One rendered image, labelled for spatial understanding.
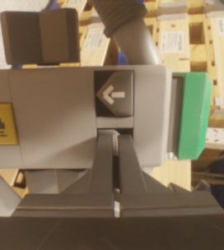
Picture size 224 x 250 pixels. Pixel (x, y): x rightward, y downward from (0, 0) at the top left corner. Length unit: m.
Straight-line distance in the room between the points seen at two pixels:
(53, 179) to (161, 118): 0.12
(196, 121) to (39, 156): 0.14
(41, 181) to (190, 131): 0.15
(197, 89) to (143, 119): 0.05
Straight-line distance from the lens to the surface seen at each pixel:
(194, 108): 0.17
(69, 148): 0.16
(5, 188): 0.24
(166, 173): 0.89
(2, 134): 0.18
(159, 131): 0.16
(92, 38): 1.54
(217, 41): 1.39
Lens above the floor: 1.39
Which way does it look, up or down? 16 degrees down
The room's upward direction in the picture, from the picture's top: 94 degrees clockwise
